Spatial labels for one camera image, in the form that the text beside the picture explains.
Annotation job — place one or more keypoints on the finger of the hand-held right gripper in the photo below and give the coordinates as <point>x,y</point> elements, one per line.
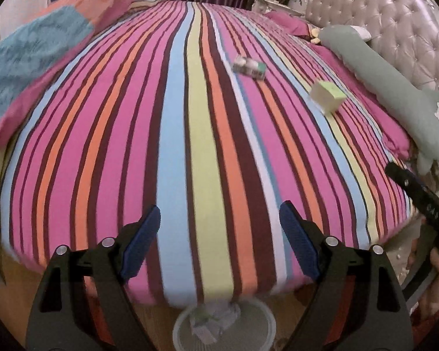
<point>404,181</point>

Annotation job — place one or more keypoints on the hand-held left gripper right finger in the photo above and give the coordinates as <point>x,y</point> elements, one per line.
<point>300,237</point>

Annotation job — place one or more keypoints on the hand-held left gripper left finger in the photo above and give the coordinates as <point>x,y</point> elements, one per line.
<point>141,245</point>

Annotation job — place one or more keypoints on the white waste bin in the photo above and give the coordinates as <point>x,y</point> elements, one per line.
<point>258,321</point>

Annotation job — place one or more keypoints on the long green pillow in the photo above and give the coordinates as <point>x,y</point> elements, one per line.
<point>387,76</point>

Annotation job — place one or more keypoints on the small yellow-green box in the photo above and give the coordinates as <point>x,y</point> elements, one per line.
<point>327,97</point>

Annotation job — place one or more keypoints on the white plush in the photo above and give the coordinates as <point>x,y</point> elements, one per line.
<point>362,33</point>

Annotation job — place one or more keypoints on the small yellow toy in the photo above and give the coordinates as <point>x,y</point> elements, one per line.
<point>315,34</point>

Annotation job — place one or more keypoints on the tufted beige headboard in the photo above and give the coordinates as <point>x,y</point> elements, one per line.
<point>387,7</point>

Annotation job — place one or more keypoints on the small green white box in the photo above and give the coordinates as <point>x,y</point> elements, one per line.
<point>249,67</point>

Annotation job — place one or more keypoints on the ornate nightstand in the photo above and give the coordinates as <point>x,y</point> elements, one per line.
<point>274,6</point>

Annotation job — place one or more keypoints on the teal and orange quilt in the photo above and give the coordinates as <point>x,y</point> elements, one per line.
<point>29,51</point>

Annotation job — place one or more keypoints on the white cabinet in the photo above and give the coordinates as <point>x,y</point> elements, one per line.
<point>22,7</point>

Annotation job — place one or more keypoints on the ornate silver bed frame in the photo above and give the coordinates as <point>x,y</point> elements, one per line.
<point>402,248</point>

